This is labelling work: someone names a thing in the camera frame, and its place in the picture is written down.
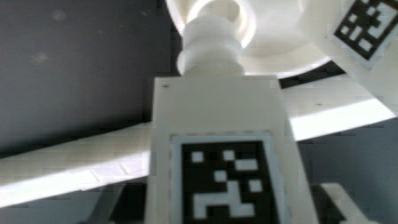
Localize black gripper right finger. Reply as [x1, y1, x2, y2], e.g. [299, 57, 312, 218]
[308, 181, 379, 224]

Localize white stool leg with tag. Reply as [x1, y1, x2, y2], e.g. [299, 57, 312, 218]
[298, 0, 398, 115]

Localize white round stool seat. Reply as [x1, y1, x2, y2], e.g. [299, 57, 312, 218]
[164, 0, 330, 79]

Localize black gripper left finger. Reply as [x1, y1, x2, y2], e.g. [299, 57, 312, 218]
[81, 183, 145, 224]

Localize white U-shaped obstacle fence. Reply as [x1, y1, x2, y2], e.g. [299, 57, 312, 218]
[0, 75, 394, 208]

